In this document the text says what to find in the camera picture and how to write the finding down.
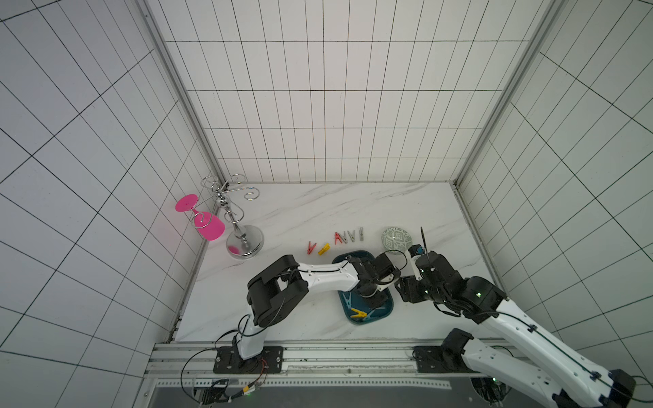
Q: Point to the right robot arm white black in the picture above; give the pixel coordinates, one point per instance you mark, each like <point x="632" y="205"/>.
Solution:
<point x="554" y="375"/>

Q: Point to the aluminium mounting rail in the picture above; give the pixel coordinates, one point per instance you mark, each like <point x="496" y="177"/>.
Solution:
<point x="188" y="367"/>

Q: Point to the pink wine glass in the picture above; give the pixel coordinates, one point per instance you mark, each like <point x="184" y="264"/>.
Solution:
<point x="208" y="225"/>

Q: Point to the chrome glass holder stand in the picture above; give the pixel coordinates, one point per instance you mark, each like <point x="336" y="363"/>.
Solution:
<point x="245" y="241"/>

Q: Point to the teal plastic storage box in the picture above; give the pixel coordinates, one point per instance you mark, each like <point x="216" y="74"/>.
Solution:
<point x="356" y="308"/>

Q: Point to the teal clothespin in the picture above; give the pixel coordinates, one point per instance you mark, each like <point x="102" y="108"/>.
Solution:
<point x="346" y="300"/>
<point x="378" y="314"/>

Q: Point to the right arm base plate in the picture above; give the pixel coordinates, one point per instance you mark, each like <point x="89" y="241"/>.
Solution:
<point x="440" y="360"/>

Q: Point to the yellow clothespin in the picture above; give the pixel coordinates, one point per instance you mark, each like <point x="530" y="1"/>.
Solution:
<point x="324" y="249"/>
<point x="358" y="315"/>

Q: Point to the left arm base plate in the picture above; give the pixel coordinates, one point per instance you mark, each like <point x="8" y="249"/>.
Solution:
<point x="228" y="361"/>

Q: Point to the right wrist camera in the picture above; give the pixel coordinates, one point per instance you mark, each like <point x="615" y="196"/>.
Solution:
<point x="415" y="251"/>

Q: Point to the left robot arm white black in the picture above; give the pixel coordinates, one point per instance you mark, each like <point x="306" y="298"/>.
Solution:
<point x="278" y="290"/>

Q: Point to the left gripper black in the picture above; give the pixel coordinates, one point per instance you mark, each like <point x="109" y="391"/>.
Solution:
<point x="378" y="300"/>

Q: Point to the green patterned ceramic bowl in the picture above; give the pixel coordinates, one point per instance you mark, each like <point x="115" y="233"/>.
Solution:
<point x="396" y="239"/>

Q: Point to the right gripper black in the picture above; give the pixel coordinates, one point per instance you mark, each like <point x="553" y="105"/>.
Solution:
<point x="426" y="260"/>

